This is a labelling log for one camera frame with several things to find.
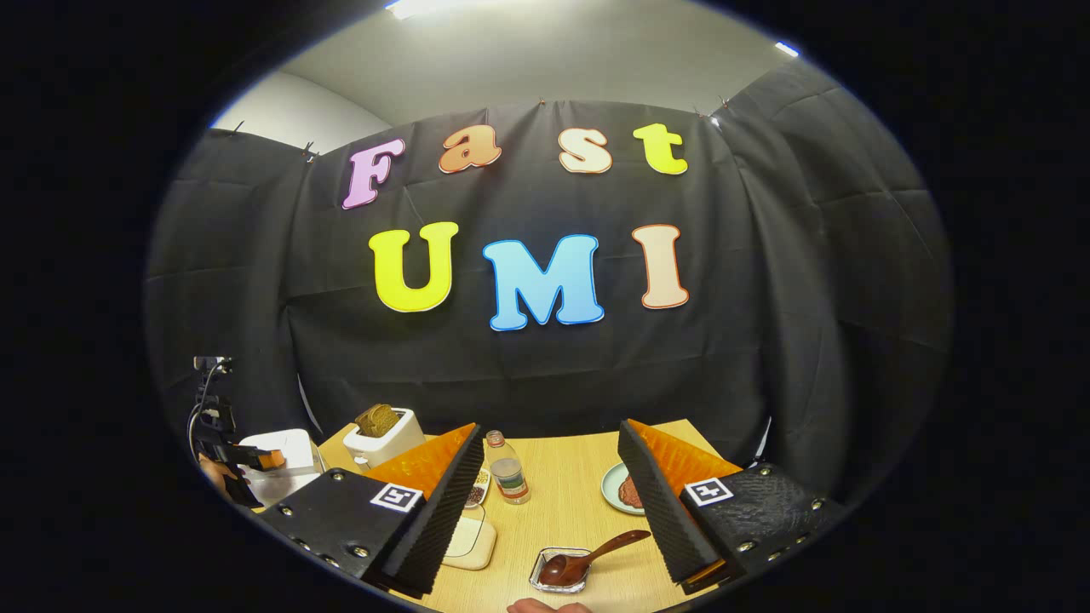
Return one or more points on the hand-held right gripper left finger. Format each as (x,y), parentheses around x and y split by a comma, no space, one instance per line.
(440,519)

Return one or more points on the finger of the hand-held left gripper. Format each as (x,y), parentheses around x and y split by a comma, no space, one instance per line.
(264,460)

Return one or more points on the toasted bread slice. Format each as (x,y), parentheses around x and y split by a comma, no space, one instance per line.
(379,421)

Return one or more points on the ceiling light panel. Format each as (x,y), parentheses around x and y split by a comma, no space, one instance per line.
(788,49)

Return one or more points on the white toaster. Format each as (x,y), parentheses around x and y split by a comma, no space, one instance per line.
(387,451)

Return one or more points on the clear plastic bottle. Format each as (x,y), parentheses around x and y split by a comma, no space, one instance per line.
(509,477)

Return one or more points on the clear square chopstick holder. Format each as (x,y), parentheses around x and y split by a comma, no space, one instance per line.
(536,583)

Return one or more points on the white rice cooker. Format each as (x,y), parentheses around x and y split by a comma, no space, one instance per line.
(289,443)

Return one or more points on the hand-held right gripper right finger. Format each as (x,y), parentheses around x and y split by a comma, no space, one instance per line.
(660,519)

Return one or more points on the white divided grain dish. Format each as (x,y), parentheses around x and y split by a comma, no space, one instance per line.
(479,489)

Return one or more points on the clear plastic rice container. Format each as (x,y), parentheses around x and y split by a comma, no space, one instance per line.
(477,564)

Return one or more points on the brown wooden spoon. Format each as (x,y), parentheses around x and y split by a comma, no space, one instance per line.
(562,569)

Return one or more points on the red meat slice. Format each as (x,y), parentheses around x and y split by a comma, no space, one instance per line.
(630,494)

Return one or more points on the green plate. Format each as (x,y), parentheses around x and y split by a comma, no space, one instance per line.
(610,489)

